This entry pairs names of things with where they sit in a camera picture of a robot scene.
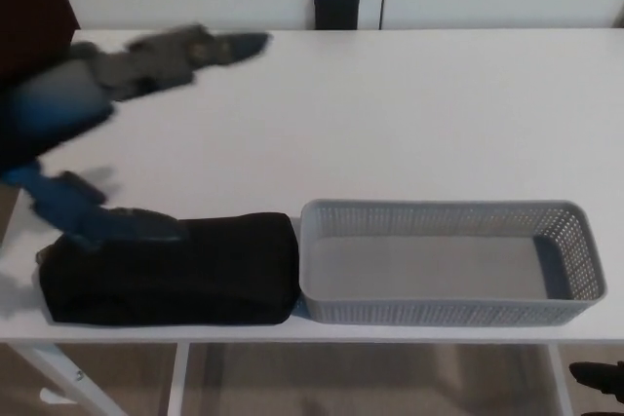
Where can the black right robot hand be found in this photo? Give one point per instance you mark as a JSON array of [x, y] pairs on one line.
[[602, 377]]

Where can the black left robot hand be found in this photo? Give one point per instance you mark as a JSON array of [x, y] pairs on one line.
[[58, 104]]

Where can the black fabric pencil case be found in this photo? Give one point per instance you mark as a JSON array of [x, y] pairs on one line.
[[195, 275]]

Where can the grey perforated plastic basket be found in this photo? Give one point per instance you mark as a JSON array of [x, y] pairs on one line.
[[439, 309]]

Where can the white metal table leg frame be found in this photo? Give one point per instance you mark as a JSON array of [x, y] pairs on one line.
[[560, 382], [178, 377]]

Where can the black wall box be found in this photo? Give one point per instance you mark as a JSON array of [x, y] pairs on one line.
[[336, 9]]

